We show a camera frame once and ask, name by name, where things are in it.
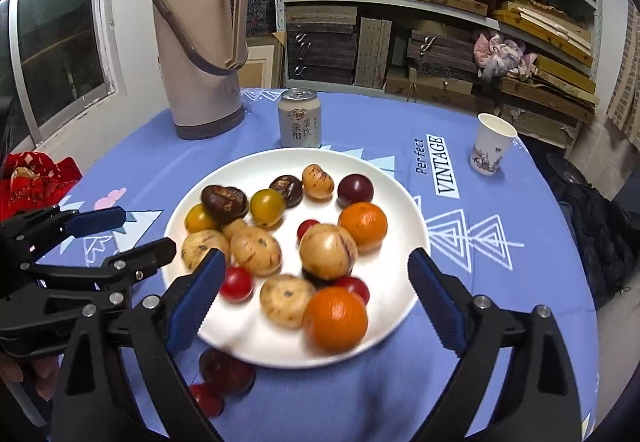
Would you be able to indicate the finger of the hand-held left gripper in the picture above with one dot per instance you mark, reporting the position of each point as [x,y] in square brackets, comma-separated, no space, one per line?
[97,220]
[145,256]

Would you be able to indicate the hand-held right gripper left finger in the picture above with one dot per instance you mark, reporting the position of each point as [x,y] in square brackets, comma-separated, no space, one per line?
[197,302]

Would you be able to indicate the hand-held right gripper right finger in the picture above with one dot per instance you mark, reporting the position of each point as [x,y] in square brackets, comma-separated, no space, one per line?
[437,302]

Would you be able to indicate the small orange-yellow tomato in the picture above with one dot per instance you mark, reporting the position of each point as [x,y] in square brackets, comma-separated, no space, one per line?
[200,219]

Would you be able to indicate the white oval plate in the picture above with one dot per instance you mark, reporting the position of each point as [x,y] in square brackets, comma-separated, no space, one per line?
[400,247]

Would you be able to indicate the dark red plum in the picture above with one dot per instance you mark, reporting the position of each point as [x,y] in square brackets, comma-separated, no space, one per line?
[227,369]

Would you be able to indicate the small tan longan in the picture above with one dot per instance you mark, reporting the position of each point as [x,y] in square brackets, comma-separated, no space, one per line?
[234,228]

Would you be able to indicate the large brown water chestnut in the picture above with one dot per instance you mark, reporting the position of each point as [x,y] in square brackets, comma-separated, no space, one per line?
[224,203]

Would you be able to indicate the orange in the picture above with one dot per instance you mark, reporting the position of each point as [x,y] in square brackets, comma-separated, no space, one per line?
[335,326]
[363,226]

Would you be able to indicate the yellow tomato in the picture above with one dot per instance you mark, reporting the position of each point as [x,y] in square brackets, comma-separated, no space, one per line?
[267,207]

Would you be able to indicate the striped tan pepino melon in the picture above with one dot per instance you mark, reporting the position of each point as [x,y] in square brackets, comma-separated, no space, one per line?
[327,251]

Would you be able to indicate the small red cherry tomato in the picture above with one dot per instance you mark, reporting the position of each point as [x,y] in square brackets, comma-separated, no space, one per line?
[307,228]

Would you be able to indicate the dark purple plum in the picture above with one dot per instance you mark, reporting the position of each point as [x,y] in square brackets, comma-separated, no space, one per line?
[355,189]

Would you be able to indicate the small speckled pepino melon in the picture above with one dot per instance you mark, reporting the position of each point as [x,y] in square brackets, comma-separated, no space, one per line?
[318,181]

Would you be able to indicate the person's left hand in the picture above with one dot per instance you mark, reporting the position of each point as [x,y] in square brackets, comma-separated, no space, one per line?
[45,374]

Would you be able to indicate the blue printed tablecloth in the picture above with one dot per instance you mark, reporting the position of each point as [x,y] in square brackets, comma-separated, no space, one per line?
[500,282]

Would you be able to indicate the red patterned cloth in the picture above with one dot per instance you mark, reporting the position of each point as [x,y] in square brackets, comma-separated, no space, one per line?
[35,182]

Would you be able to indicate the printed paper cup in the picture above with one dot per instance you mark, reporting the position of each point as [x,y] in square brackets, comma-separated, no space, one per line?
[490,147]

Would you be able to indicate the beige thermos flask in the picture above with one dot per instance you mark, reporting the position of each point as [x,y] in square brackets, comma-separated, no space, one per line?
[200,87]

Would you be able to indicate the black jacket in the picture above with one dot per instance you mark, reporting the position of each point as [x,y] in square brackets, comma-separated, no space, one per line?
[595,232]

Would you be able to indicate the white framed window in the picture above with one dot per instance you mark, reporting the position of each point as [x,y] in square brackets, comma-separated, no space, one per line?
[60,32]

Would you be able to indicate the white drink can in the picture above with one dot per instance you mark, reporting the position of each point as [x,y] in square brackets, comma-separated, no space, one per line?
[299,122]

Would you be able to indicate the crumpled pink cloth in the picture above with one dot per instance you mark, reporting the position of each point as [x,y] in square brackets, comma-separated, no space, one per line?
[500,54]

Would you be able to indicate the brick pattern curtain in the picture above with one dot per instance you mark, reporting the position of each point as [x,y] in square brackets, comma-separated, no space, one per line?
[627,92]

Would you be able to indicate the wooden picture frame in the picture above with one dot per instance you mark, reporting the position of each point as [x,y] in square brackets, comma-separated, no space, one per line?
[260,67]

